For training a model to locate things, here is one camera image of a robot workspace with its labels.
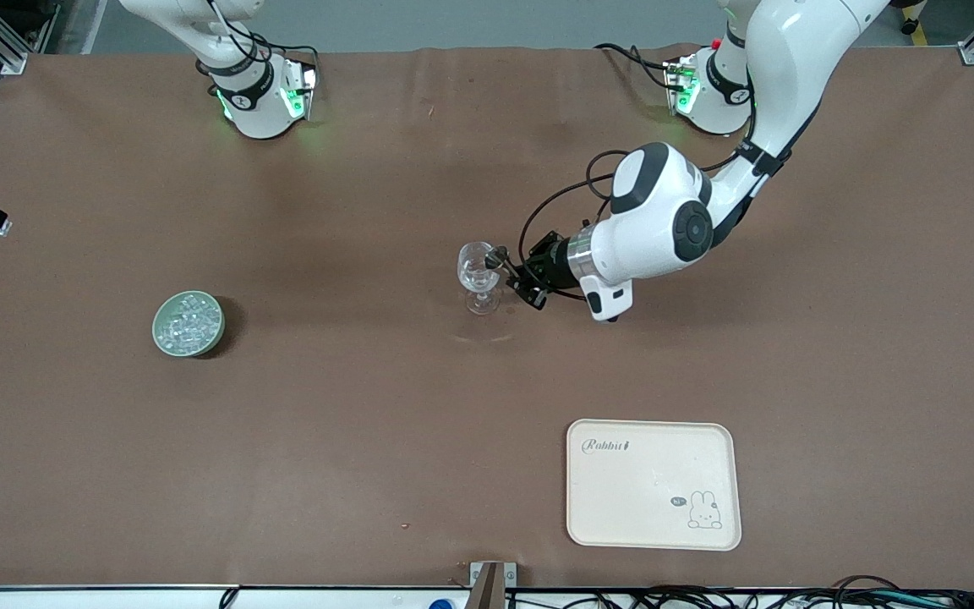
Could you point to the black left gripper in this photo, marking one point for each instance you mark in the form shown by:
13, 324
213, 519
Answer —
548, 266

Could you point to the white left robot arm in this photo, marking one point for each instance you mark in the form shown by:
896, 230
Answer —
664, 228

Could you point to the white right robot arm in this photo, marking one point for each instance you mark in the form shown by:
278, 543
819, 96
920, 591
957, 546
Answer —
254, 110

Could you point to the clear wine glass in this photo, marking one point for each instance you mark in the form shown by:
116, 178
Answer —
477, 283

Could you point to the clear ice cubes heap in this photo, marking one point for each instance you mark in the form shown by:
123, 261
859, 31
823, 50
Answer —
189, 326

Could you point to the cream rabbit print tray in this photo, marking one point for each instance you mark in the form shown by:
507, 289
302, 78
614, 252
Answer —
648, 482

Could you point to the green round bowl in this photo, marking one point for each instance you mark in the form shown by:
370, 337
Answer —
156, 330

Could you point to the aluminium camera post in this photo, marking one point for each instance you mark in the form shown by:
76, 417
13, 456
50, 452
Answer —
487, 592

